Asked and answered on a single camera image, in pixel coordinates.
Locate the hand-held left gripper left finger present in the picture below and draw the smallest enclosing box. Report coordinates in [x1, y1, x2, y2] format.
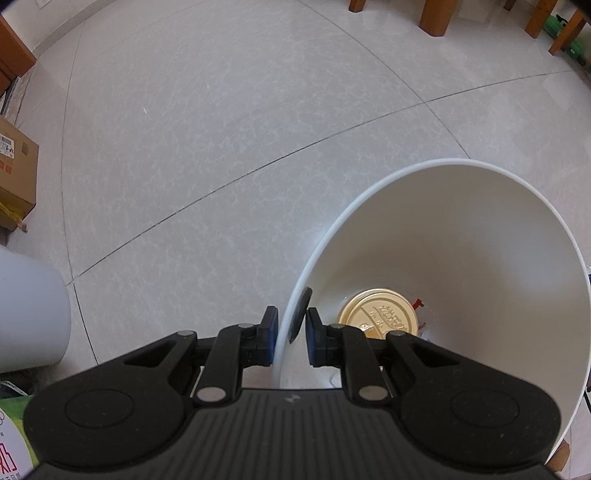
[122, 305, 280, 407]

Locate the white plastic trash bin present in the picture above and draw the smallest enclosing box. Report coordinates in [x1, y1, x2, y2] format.
[272, 158, 591, 462]

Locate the gold round lid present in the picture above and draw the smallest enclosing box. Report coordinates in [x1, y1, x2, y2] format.
[336, 288, 426, 343]

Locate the brown cardboard box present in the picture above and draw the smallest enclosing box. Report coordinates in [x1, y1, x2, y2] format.
[0, 115, 40, 232]

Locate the green bag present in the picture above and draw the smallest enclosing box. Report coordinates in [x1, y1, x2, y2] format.
[542, 14, 591, 63]

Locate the wooden cabinet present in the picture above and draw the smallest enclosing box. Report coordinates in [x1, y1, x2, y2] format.
[0, 14, 38, 93]

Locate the wooden chair leg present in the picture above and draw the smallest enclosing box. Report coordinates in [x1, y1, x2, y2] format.
[525, 0, 553, 38]
[549, 9, 587, 55]

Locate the white round container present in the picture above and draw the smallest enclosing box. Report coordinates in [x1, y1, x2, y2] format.
[0, 244, 72, 376]

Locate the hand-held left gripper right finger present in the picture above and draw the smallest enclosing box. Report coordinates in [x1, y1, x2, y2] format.
[305, 307, 468, 404]

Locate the thick wooden table leg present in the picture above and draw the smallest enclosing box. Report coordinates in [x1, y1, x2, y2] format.
[419, 0, 456, 37]

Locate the long clear red snack wrapper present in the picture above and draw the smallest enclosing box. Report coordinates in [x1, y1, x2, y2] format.
[413, 298, 433, 342]

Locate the green printed carton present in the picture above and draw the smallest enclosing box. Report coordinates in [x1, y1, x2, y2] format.
[0, 392, 43, 480]

